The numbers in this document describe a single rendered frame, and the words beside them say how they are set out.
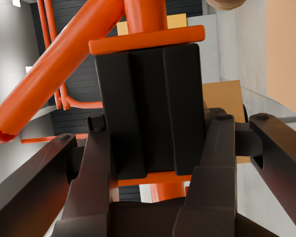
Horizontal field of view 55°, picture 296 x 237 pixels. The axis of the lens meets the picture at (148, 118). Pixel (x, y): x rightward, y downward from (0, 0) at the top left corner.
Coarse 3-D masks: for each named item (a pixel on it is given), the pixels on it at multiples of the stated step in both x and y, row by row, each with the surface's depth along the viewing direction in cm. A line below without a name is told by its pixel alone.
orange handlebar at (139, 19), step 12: (132, 0) 15; (144, 0) 15; (156, 0) 15; (132, 12) 15; (144, 12) 15; (156, 12) 15; (132, 24) 15; (144, 24) 15; (156, 24) 15; (156, 192) 18; (168, 192) 18; (180, 192) 18
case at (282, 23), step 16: (272, 0) 32; (288, 0) 28; (272, 16) 33; (288, 16) 28; (272, 32) 33; (288, 32) 28; (272, 48) 34; (288, 48) 29; (272, 64) 34; (288, 64) 29; (272, 80) 35; (288, 80) 30; (272, 96) 35; (288, 96) 30
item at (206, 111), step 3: (204, 102) 18; (204, 105) 17; (204, 108) 16; (207, 108) 16; (204, 111) 15; (207, 111) 15; (204, 114) 15; (207, 114) 15; (207, 117) 15; (207, 120) 15; (207, 123) 16; (207, 126) 16; (207, 129) 16; (207, 132) 16
